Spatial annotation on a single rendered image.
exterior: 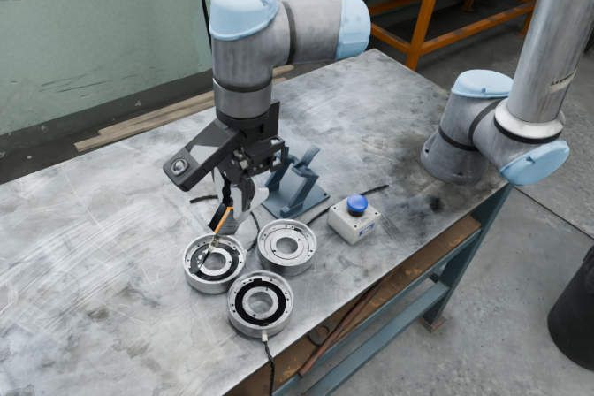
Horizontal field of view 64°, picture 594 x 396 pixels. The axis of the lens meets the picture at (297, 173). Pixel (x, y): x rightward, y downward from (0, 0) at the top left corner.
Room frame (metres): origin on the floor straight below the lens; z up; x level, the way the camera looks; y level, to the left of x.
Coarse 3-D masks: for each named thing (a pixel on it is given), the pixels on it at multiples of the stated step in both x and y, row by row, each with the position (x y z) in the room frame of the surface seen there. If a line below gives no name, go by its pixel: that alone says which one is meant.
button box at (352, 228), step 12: (336, 204) 0.63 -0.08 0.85; (336, 216) 0.61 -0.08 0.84; (348, 216) 0.61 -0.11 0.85; (360, 216) 0.61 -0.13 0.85; (372, 216) 0.62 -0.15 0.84; (336, 228) 0.60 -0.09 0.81; (348, 228) 0.59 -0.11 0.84; (360, 228) 0.58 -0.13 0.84; (372, 228) 0.61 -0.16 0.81; (348, 240) 0.58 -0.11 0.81
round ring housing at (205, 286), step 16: (208, 240) 0.52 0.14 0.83; (224, 240) 0.53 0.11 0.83; (208, 256) 0.49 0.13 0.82; (224, 256) 0.49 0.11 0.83; (240, 256) 0.50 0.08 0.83; (208, 272) 0.46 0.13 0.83; (224, 272) 0.46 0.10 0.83; (240, 272) 0.46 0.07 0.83; (208, 288) 0.43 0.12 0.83; (224, 288) 0.43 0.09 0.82
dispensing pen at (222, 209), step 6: (222, 204) 0.50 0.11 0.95; (228, 204) 0.51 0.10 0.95; (222, 210) 0.49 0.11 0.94; (216, 216) 0.49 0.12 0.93; (222, 216) 0.49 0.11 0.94; (210, 222) 0.49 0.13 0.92; (216, 222) 0.48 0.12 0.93; (210, 228) 0.48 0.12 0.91; (216, 240) 0.48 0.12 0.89; (210, 246) 0.47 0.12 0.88; (216, 246) 0.47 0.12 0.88; (210, 252) 0.47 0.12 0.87; (204, 258) 0.46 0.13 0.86; (198, 270) 0.45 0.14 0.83
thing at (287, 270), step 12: (264, 228) 0.56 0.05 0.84; (276, 228) 0.57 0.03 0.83; (288, 228) 0.57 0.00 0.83; (300, 228) 0.58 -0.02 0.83; (264, 240) 0.54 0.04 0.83; (276, 240) 0.54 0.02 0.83; (288, 240) 0.55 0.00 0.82; (300, 240) 0.55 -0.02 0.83; (312, 240) 0.55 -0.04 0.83; (264, 252) 0.51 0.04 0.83; (276, 252) 0.51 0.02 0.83; (300, 252) 0.52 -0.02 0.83; (312, 252) 0.52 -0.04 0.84; (264, 264) 0.49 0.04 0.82; (276, 264) 0.48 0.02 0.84; (288, 264) 0.48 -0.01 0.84; (300, 264) 0.49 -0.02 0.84; (288, 276) 0.49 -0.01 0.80
